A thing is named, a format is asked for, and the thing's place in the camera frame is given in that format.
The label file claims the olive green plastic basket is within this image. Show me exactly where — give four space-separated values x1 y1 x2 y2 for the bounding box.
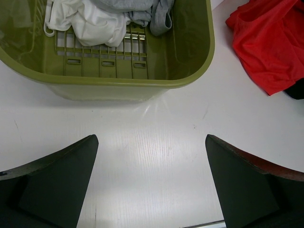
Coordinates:
0 0 215 101

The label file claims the black tank top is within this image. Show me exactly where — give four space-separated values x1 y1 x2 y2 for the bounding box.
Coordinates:
284 78 304 100

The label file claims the red tank top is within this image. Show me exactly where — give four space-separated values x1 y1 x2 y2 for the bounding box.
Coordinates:
226 0 304 95

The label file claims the grey tank top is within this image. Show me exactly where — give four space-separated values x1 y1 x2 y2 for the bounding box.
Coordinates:
92 0 174 36

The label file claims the white tank top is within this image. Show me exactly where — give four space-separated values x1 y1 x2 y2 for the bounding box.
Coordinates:
44 0 130 47

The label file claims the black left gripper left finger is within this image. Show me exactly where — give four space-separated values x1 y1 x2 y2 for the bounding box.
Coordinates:
0 134 99 228

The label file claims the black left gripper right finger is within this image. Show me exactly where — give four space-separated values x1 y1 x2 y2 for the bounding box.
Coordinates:
205 134 304 228

